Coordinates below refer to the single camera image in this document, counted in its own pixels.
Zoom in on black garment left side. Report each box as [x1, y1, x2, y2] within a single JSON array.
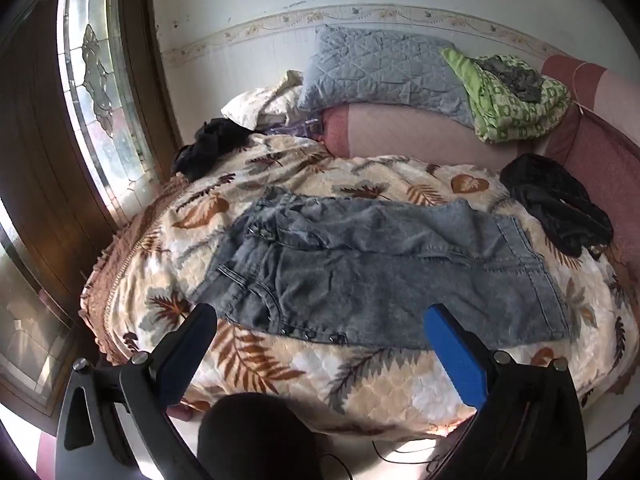
[[171, 118, 254, 182]]

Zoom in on cream pillow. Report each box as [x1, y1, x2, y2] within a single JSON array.
[[220, 70, 307, 131]]

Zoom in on green patterned folded blanket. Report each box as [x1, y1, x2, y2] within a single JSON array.
[[440, 48, 572, 144]]

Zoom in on stained glass wooden door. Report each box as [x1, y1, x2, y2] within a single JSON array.
[[1, 0, 180, 434]]

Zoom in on pink padded headboard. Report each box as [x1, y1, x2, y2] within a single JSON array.
[[321, 49, 639, 270]]

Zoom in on purple package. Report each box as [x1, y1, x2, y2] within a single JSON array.
[[264, 116, 323, 141]]

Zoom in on black garment right side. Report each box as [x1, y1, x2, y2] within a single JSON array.
[[500, 153, 614, 258]]

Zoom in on black garment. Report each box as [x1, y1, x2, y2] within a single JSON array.
[[500, 153, 614, 258], [171, 118, 254, 182]]

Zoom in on dark grey crumpled cloth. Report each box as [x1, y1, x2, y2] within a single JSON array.
[[475, 55, 544, 104]]

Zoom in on grey quilted pillow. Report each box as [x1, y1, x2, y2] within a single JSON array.
[[297, 25, 473, 127]]

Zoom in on grey washed denim pants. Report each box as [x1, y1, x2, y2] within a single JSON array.
[[192, 188, 579, 350]]

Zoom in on leaf pattern quilted bedspread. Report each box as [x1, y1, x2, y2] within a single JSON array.
[[80, 134, 639, 439]]

